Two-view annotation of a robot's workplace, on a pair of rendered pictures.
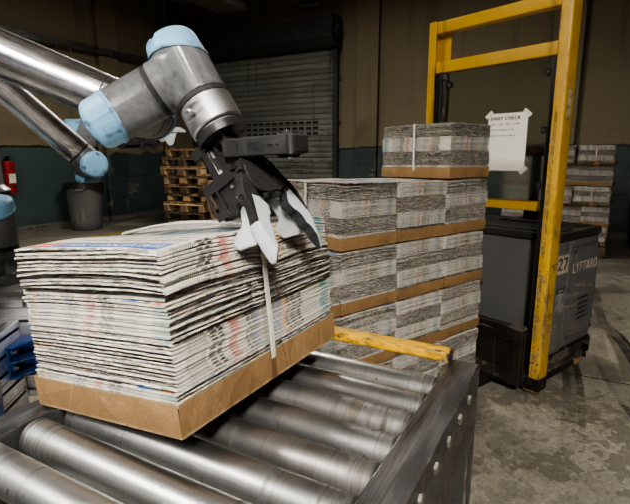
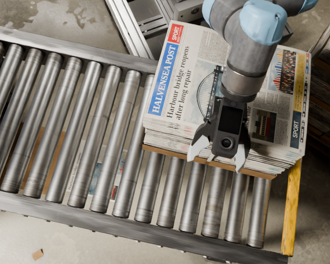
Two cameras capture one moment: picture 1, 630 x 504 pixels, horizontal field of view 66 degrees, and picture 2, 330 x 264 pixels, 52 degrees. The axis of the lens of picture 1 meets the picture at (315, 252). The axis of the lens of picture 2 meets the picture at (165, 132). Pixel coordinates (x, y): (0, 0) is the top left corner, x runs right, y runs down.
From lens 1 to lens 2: 0.77 m
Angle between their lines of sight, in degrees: 72
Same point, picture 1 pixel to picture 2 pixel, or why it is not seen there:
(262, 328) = (207, 153)
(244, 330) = not seen: hidden behind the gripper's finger
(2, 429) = (144, 68)
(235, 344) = (185, 147)
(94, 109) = (205, 9)
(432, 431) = (198, 249)
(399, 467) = (166, 236)
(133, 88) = (218, 22)
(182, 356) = (151, 137)
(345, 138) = not seen: outside the picture
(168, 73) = (231, 38)
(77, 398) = not seen: hidden behind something
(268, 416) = (192, 167)
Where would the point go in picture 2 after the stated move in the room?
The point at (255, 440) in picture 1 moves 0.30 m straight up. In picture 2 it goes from (170, 170) to (180, 143)
